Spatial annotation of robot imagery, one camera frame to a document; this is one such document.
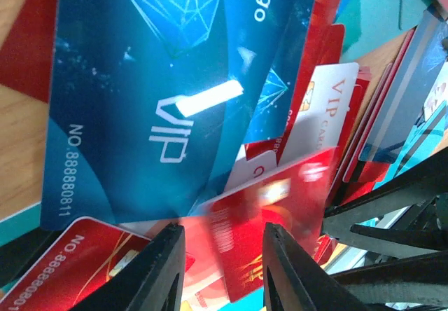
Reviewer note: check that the white card centre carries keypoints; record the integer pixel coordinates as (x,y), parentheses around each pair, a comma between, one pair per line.
(317,125)

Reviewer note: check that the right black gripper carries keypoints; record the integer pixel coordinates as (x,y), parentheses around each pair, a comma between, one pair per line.
(419,279)

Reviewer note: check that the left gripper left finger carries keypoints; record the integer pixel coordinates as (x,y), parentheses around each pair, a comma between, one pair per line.
(153,280)

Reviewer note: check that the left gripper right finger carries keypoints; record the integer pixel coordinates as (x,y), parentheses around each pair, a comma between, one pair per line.
(294,281)

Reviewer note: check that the blue striped card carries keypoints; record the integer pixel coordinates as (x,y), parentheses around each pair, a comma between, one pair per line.
(411,84)

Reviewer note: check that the blue card centre pile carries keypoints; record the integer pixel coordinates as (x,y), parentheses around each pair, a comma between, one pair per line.
(150,102)

